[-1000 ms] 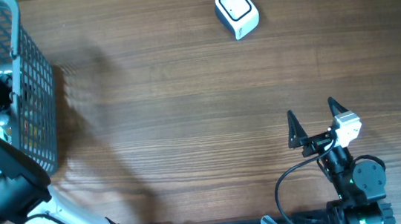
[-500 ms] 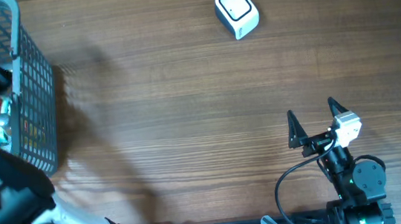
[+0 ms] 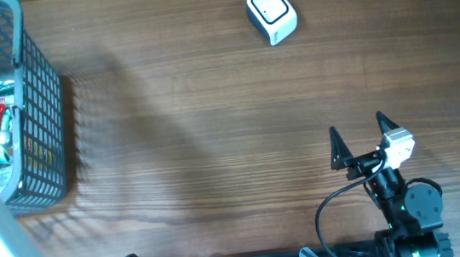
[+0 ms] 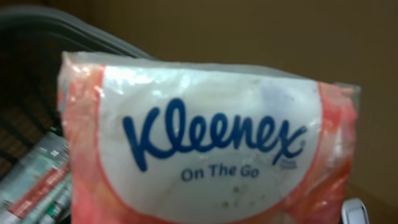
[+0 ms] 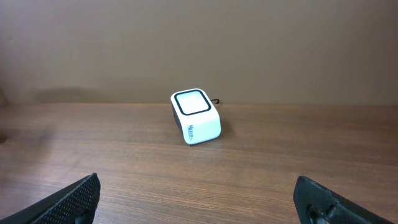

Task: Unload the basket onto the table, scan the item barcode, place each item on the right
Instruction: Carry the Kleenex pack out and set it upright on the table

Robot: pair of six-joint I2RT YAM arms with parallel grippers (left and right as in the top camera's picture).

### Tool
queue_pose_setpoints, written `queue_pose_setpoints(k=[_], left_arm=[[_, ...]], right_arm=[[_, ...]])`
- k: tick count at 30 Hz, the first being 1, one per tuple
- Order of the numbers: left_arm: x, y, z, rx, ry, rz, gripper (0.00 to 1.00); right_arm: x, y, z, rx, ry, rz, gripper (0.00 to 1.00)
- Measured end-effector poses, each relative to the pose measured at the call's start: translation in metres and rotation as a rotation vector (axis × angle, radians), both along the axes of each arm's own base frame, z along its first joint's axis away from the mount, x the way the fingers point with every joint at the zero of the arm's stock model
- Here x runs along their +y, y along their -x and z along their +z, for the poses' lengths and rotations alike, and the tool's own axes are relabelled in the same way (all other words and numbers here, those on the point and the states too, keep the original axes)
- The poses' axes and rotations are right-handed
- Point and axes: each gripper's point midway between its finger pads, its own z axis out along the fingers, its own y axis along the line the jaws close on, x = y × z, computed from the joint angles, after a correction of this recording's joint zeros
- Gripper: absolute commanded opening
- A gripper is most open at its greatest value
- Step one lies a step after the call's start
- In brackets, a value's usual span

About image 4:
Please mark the red white Kleenex tissue pack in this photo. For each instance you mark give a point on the red white Kleenex tissue pack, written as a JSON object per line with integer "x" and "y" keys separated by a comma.
{"x": 168, "y": 142}

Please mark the green white sponge package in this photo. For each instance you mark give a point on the green white sponge package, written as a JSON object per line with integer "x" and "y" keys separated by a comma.
{"x": 50, "y": 152}

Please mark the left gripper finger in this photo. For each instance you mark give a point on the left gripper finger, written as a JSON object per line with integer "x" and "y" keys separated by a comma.
{"x": 354, "y": 211}

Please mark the red white toothpaste box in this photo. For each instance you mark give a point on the red white toothpaste box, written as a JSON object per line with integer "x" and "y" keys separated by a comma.
{"x": 40, "y": 189}

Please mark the grey plastic shopping basket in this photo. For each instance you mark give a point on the grey plastic shopping basket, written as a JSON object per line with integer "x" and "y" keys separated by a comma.
{"x": 32, "y": 41}

